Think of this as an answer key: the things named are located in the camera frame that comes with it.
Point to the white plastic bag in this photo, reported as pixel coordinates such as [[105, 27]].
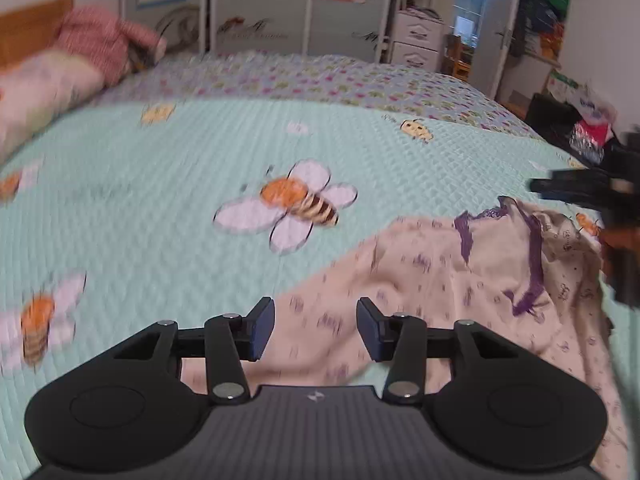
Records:
[[595, 105]]

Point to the wooden headboard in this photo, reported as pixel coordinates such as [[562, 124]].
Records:
[[25, 30]]

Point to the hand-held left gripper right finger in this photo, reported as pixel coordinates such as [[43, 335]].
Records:
[[368, 330]]

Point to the wooden chair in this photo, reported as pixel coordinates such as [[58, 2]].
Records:
[[457, 57]]

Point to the white drawer cabinet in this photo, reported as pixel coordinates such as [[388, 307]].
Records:
[[415, 40]]

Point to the hanging colourful bags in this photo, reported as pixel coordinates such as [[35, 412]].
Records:
[[545, 10]]

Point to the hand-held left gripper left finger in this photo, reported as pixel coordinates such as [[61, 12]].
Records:
[[262, 327]]

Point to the white door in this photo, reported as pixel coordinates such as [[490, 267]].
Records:
[[507, 35]]

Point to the pink floral garment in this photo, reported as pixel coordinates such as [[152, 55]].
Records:
[[95, 40]]

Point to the floral pillow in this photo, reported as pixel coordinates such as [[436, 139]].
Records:
[[40, 90]]

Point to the clear plastic packet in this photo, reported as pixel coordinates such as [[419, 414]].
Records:
[[590, 142]]

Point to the pink printed pajama top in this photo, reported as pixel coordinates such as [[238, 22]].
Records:
[[450, 285]]

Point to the white sliding door wardrobe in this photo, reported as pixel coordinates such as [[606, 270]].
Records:
[[260, 20]]

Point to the black chair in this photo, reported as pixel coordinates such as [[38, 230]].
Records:
[[550, 115]]

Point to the green quilted bee bedspread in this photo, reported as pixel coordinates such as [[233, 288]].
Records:
[[150, 210]]

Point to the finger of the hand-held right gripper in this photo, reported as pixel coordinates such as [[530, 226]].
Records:
[[570, 186]]

